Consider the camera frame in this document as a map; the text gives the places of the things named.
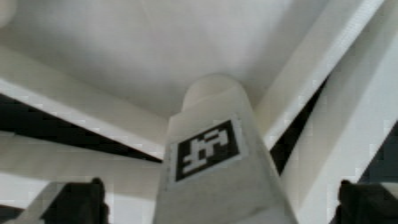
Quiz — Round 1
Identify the white square tabletop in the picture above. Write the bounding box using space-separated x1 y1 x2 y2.
0 0 387 157

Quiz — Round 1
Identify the white U-shaped fence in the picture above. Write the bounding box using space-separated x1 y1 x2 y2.
0 32 398 224

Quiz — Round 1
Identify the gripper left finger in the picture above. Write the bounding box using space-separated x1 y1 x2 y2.
14 177 113 224

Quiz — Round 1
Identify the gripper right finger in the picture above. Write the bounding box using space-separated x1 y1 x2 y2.
330 180 398 224

